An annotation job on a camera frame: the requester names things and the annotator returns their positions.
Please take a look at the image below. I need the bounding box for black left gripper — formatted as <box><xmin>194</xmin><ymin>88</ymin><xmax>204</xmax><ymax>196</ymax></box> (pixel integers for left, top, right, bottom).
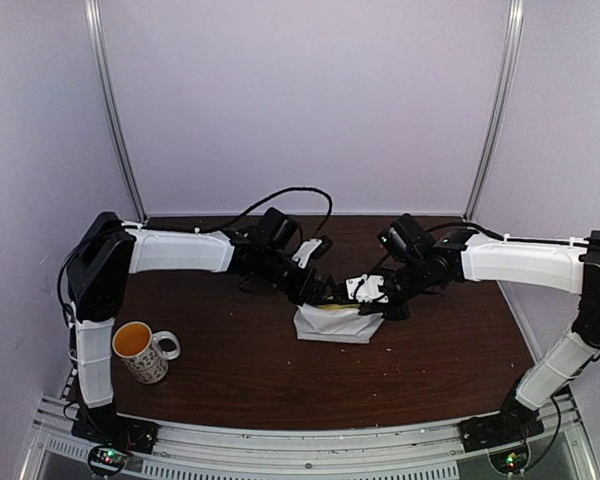
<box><xmin>259</xmin><ymin>248</ymin><xmax>342</xmax><ymax>306</ymax></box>

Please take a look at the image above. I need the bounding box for aluminium front rail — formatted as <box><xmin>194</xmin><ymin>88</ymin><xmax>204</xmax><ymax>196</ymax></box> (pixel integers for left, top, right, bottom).
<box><xmin>16</xmin><ymin>393</ymin><xmax>600</xmax><ymax>479</ymax></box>

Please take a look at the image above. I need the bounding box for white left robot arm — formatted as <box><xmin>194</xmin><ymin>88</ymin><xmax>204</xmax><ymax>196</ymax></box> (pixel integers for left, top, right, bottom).
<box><xmin>61</xmin><ymin>208</ymin><xmax>336</xmax><ymax>444</ymax></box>

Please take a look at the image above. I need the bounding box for white paper bag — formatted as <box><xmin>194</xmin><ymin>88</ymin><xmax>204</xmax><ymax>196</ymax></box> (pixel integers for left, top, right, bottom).
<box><xmin>293</xmin><ymin>305</ymin><xmax>384</xmax><ymax>344</ymax></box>

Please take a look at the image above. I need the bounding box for patterned mug orange inside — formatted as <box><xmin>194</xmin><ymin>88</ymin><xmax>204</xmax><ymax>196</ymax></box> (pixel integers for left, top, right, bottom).
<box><xmin>112</xmin><ymin>321</ymin><xmax>181</xmax><ymax>385</ymax></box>

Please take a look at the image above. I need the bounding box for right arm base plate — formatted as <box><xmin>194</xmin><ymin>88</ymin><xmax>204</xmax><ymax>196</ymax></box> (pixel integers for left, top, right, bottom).
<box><xmin>458</xmin><ymin>412</ymin><xmax>545</xmax><ymax>453</ymax></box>

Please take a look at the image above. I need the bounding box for left aluminium corner post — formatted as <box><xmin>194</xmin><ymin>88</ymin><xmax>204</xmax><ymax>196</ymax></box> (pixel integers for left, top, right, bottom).
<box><xmin>84</xmin><ymin>0</ymin><xmax>148</xmax><ymax>221</ymax></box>

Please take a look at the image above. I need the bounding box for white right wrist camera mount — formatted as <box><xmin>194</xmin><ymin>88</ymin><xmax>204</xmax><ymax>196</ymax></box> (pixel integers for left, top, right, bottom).
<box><xmin>345</xmin><ymin>274</ymin><xmax>388</xmax><ymax>303</ymax></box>

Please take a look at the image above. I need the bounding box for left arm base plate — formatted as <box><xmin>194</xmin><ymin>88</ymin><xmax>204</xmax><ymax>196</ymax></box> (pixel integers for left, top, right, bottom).
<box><xmin>71</xmin><ymin>410</ymin><xmax>159</xmax><ymax>454</ymax></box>

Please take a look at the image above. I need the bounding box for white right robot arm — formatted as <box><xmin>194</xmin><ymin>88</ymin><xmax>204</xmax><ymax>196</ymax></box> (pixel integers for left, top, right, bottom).
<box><xmin>346</xmin><ymin>214</ymin><xmax>600</xmax><ymax>442</ymax></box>

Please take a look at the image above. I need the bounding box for right aluminium corner post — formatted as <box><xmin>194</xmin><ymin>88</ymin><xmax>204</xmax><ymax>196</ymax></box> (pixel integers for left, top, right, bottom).
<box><xmin>462</xmin><ymin>0</ymin><xmax>525</xmax><ymax>220</ymax></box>

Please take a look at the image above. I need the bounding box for aluminium corner post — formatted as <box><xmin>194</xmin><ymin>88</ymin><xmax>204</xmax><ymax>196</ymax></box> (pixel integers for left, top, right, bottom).
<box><xmin>462</xmin><ymin>0</ymin><xmax>525</xmax><ymax>220</ymax></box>
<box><xmin>84</xmin><ymin>0</ymin><xmax>148</xmax><ymax>221</ymax></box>

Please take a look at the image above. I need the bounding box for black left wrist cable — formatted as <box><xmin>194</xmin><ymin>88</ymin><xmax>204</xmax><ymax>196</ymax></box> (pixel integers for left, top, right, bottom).
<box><xmin>199</xmin><ymin>187</ymin><xmax>334</xmax><ymax>241</ymax></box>

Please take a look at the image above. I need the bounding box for yellow sponge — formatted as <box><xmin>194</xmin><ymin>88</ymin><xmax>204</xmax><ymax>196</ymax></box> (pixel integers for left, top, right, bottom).
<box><xmin>319</xmin><ymin>301</ymin><xmax>360</xmax><ymax>311</ymax></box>

